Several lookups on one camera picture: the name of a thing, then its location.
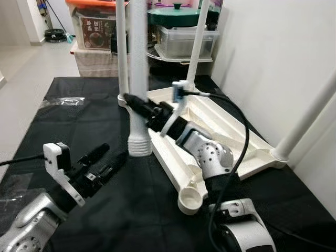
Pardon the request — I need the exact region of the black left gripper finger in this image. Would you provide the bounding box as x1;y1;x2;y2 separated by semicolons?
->
78;143;111;167
93;151;130;183

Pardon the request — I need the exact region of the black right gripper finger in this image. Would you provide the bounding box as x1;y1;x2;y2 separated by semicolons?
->
122;93;154;119

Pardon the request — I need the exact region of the white plastic table leg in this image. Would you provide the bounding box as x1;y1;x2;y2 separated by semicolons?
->
128;0;153;158
270;73;336;161
186;0;212;91
115;0;130;107

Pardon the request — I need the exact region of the white plastic table top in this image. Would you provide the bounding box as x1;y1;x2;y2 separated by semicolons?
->
118;86;288;216

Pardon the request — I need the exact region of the black table cloth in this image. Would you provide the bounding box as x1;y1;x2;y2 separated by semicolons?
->
0;76;336;252

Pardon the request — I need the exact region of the black wok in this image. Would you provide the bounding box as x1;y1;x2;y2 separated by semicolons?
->
146;45;213;68

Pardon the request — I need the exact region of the patterned cloth covered bench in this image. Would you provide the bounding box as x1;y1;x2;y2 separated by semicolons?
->
71;42;154;78

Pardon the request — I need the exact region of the clear tape strip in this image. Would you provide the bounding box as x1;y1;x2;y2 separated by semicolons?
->
41;97;86;108

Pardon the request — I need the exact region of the clear plastic container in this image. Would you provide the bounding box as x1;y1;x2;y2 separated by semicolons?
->
155;25;220;59

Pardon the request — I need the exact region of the storage box with orange lid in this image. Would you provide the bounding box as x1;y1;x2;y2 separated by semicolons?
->
66;0;118;51

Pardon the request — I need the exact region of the green pot lid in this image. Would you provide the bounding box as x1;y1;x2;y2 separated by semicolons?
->
148;3;202;28

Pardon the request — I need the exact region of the mop with dark head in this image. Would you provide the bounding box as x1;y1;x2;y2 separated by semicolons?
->
37;0;69;43

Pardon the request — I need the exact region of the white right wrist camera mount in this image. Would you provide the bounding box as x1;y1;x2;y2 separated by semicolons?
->
160;80;193;138

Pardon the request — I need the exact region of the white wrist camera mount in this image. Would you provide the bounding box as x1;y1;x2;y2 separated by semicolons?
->
43;142;86;207
160;80;193;138

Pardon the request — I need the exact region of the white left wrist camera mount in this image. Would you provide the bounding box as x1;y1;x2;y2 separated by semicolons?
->
43;142;86;207

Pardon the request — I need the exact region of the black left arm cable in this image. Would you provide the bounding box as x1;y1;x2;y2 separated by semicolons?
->
0;154;47;167

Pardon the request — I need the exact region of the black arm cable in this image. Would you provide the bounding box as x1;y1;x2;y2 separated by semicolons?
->
0;154;47;167
181;90;336;252

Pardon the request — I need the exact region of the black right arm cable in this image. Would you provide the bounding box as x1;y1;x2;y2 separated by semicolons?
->
181;90;336;252

